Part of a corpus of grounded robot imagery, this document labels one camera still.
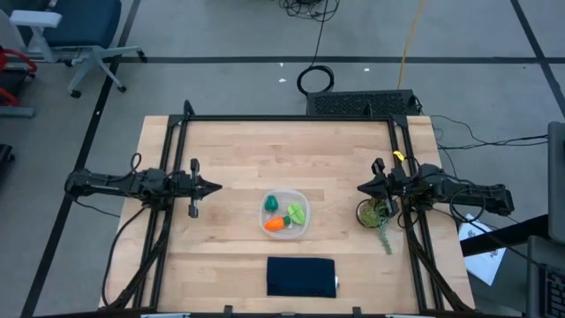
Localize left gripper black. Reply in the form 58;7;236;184
170;158;223;218

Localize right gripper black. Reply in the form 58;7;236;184
357;157;405;216

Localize orange toy carrot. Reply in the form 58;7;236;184
263;215;292;232

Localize light green toy vegetable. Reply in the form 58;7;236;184
287;201;307;226

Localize clear plastic tupperware container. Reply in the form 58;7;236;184
258;188;312;240

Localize potted succulent plant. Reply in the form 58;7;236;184
356;196;395;256

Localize black computer case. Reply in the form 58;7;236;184
305;89;419;117

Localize folded navy blue cloth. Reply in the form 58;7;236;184
266;256;338;299

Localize white paper sheet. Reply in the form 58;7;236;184
457;213;508;287

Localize black slanted bar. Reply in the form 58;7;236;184
461;215;549;258

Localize grey monitor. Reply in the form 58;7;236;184
546;121;565;244

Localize dark keyboard desk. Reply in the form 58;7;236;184
526;235;565;318

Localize blue office chair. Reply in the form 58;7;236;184
8;0;147;99

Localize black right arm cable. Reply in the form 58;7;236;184
448;185;486;226

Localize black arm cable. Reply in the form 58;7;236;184
448;185;486;226
101;205;149;309

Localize black metal table frame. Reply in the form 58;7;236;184
105;100;476;313

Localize coiled black cable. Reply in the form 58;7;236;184
296;0;335;97

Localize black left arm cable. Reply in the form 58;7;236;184
101;205;149;309

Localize thin black floor cables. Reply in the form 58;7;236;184
430;113;549;151

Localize yellow hanging cable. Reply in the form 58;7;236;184
396;0;426;89

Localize tangled black cable bundle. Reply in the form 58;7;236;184
278;0;341;21

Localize red tube frame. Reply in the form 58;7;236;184
0;46;39;107

